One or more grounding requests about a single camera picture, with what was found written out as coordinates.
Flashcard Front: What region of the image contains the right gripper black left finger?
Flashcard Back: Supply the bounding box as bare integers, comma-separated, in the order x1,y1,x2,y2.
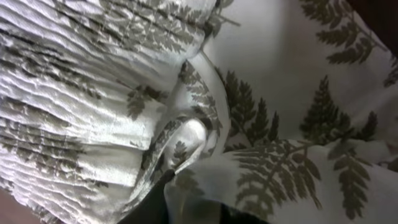
118,170,175,224

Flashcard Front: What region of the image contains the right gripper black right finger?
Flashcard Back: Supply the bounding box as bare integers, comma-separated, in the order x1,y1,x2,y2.
219,204,269,224

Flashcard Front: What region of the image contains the white fern-print dress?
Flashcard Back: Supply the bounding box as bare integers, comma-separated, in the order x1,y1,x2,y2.
1,0,397,223

